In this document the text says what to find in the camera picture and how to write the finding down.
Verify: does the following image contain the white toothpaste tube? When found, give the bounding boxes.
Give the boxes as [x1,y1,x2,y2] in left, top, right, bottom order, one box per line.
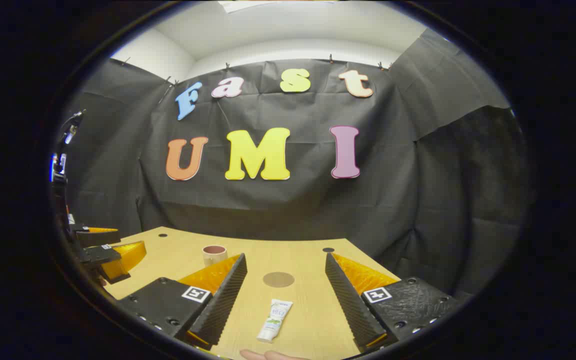
[256,298,294,344]

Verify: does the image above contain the black backdrop cloth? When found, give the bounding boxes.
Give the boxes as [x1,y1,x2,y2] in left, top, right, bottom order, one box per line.
[58,25,534,301]

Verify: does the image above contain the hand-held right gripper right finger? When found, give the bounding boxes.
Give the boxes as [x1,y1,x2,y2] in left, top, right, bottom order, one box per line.
[324,251,464,354]

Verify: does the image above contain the beige cup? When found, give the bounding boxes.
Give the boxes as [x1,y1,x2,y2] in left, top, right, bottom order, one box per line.
[202,244,229,267]

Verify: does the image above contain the wooden desktop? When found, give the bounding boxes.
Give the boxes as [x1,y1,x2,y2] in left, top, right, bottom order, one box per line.
[100,226,404,360]

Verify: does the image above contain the brown round coaster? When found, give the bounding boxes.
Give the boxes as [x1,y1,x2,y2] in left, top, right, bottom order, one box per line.
[262,271,296,289]

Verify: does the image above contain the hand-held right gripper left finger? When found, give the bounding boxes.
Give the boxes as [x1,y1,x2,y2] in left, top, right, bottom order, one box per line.
[117,252,249,351]

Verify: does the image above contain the blue white sign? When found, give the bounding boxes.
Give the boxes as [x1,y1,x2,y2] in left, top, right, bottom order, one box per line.
[49,152,68,183]

